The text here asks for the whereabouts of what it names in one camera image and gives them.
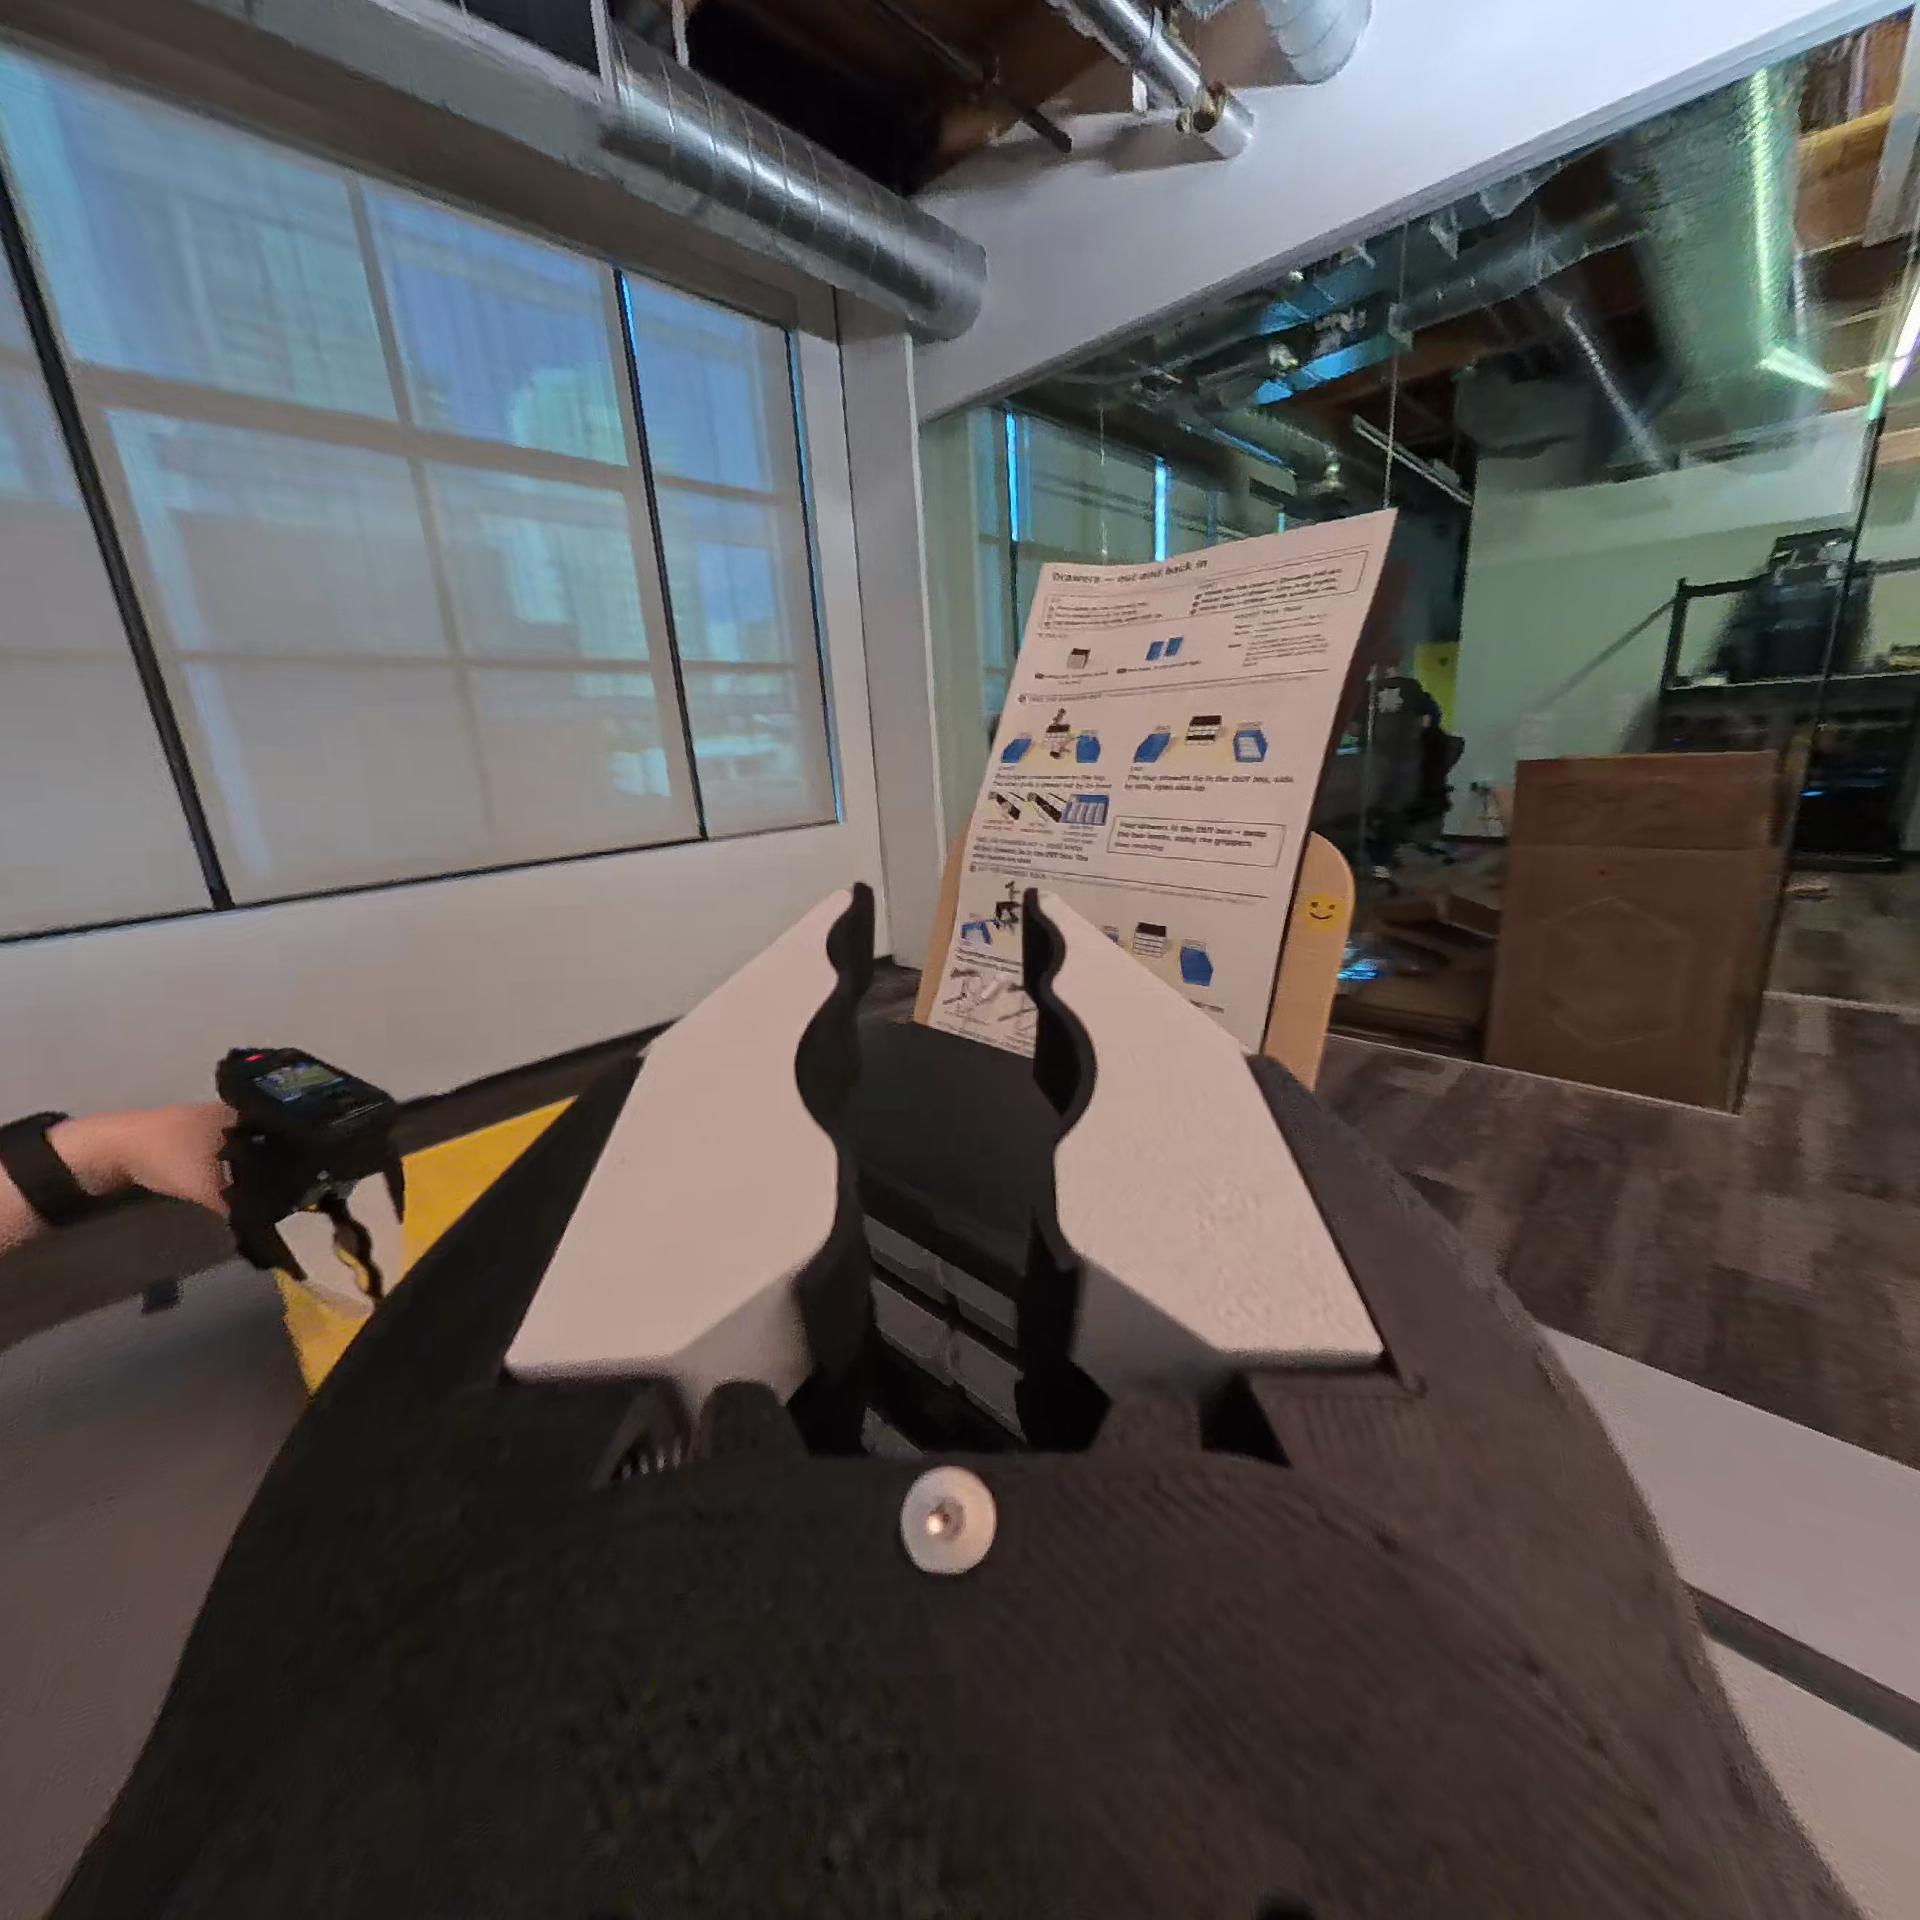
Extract silver ventilation duct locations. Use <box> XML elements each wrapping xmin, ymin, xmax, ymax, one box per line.
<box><xmin>597</xmin><ymin>0</ymin><xmax>989</xmax><ymax>345</ymax></box>

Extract black office chair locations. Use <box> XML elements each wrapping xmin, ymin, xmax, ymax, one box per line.
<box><xmin>1367</xmin><ymin>672</ymin><xmax>1470</xmax><ymax>881</ymax></box>

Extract printed instruction sheet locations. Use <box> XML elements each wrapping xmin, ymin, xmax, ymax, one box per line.
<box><xmin>922</xmin><ymin>507</ymin><xmax>1401</xmax><ymax>1056</ymax></box>

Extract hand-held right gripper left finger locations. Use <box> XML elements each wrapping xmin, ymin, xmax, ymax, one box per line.
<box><xmin>502</xmin><ymin>883</ymin><xmax>877</xmax><ymax>1457</ymax></box>

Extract flat cardboard sheets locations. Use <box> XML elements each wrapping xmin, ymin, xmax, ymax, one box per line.
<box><xmin>1333</xmin><ymin>883</ymin><xmax>1504</xmax><ymax>1056</ymax></box>

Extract wooden sheet stand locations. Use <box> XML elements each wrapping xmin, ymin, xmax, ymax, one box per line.
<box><xmin>913</xmin><ymin>831</ymin><xmax>1357</xmax><ymax>1093</ymax></box>

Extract large window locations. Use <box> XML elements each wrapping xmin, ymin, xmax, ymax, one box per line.
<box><xmin>0</xmin><ymin>42</ymin><xmax>845</xmax><ymax>945</ymax></box>

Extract yellow plastic bin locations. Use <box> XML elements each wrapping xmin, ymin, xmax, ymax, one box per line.
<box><xmin>280</xmin><ymin>1096</ymin><xmax>579</xmax><ymax>1395</ymax></box>

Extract brown cardboard box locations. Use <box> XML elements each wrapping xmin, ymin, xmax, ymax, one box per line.
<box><xmin>1480</xmin><ymin>747</ymin><xmax>1790</xmax><ymax>1117</ymax></box>

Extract silver ceiling pipe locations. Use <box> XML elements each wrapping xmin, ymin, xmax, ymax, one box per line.
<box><xmin>1048</xmin><ymin>0</ymin><xmax>1376</xmax><ymax>166</ymax></box>

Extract black drawer cabinet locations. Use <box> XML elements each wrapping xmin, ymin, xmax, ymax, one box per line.
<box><xmin>855</xmin><ymin>1017</ymin><xmax>1106</xmax><ymax>1455</ymax></box>

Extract person's left hand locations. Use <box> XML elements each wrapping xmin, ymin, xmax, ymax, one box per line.
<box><xmin>70</xmin><ymin>1101</ymin><xmax>237</xmax><ymax>1214</ymax></box>

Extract black shelf rack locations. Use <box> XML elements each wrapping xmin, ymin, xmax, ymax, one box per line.
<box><xmin>1654</xmin><ymin>528</ymin><xmax>1920</xmax><ymax>877</ymax></box>

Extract black wristband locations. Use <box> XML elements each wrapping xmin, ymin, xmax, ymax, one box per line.
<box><xmin>0</xmin><ymin>1112</ymin><xmax>88</xmax><ymax>1229</ymax></box>

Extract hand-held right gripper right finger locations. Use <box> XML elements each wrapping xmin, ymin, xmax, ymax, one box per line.
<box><xmin>1017</xmin><ymin>889</ymin><xmax>1384</xmax><ymax>1455</ymax></box>

